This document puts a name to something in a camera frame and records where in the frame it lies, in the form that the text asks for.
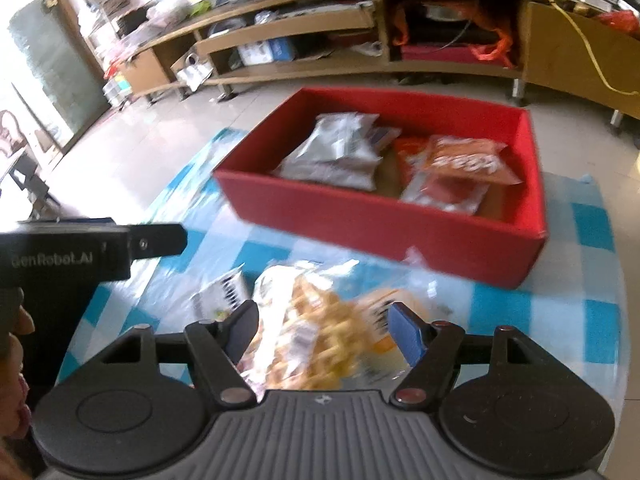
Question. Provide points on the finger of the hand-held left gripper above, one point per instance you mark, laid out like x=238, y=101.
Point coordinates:
x=160, y=241

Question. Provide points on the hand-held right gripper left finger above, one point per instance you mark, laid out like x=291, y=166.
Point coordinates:
x=242, y=325

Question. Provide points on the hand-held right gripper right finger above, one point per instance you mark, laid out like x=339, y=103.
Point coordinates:
x=405, y=330

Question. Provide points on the clear waffle packet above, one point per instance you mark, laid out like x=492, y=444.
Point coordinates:
x=320, y=330

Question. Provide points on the red cardboard box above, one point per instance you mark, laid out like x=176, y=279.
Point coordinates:
x=375, y=220

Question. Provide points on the sausage packet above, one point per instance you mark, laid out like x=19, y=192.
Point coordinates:
x=450, y=195

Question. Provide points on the large white bread packet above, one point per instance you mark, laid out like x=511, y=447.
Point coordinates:
x=340, y=172

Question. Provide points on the small orange-red snack packet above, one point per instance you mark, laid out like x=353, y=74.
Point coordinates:
x=407, y=155

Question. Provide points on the red snack packet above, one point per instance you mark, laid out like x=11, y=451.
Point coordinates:
x=470, y=160

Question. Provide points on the silver snack packet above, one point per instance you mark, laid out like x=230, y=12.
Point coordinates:
x=335, y=135

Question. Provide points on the person's left hand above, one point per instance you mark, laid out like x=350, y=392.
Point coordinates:
x=15, y=385

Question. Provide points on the orange snack packet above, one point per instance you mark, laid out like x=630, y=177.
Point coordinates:
x=382, y=346

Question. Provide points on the white wafer packet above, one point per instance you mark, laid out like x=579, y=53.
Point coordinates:
x=220, y=295

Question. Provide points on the metal chair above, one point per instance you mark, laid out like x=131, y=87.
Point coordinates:
x=30, y=175

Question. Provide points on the blue checkered tablecloth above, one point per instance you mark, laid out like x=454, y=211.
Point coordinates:
x=500, y=305

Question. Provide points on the coloured storage boxes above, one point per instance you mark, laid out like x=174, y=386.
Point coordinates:
x=117, y=89

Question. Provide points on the white crumpled bag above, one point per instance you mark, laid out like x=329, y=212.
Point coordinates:
x=192, y=72

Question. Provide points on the glass door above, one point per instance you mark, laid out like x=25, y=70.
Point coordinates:
x=55, y=70

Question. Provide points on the blue and white box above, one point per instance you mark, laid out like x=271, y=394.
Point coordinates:
x=265, y=52

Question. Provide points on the dark red flat box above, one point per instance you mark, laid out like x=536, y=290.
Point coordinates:
x=440, y=54

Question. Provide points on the orange bag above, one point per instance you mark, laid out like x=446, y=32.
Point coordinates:
x=492, y=50

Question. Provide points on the wooden tv cabinet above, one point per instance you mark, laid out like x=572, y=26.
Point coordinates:
x=560, y=45

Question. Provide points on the red plastic bag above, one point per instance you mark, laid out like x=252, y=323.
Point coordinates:
x=620, y=22

